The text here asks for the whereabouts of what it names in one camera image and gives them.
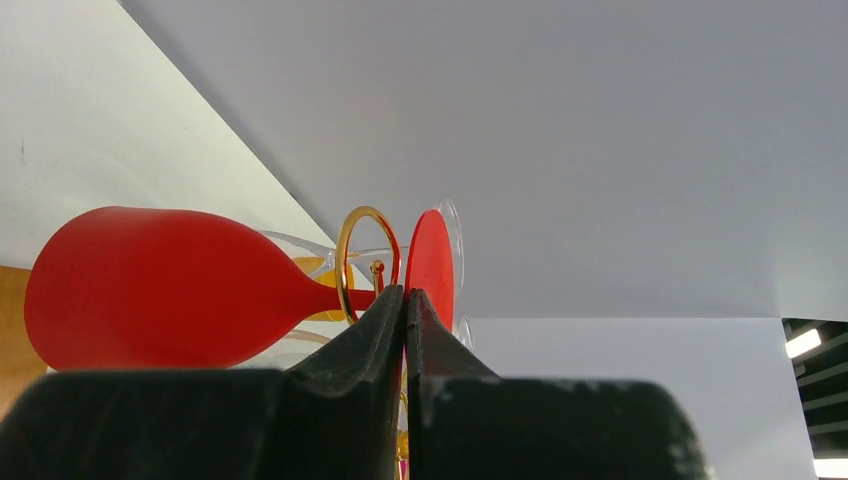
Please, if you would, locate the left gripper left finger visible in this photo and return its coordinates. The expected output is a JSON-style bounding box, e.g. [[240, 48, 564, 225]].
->
[[1, 286, 405, 479]]

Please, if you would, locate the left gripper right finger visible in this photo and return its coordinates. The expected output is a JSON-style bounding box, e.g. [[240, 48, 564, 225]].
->
[[406, 289, 709, 479]]

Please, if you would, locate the clear wine glass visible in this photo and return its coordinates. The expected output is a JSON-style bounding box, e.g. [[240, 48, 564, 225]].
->
[[260, 196, 465, 291]]

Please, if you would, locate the red wine glass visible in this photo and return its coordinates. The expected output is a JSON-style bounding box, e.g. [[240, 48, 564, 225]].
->
[[24, 206, 457, 371]]

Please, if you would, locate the wooden rack base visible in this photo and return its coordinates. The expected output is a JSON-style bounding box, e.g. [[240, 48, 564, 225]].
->
[[1, 266, 48, 419]]

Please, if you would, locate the yellow plastic goblet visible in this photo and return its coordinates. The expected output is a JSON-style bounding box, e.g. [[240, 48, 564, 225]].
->
[[293, 257, 346, 322]]

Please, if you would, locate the gold wire glass rack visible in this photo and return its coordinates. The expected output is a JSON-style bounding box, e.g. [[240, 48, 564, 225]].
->
[[334, 205, 412, 480]]

